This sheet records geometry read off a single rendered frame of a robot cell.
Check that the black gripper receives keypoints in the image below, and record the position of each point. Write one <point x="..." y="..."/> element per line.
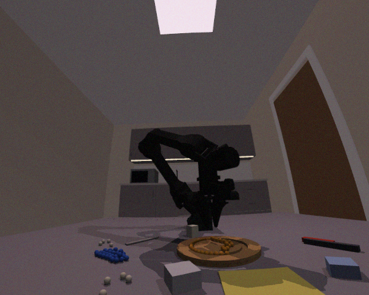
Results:
<point x="200" y="201"/>

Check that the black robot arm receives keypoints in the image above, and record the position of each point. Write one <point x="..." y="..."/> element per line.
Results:
<point x="191" y="146"/>

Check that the brown round bead board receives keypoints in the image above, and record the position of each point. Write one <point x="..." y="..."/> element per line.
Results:
<point x="243" y="252"/>

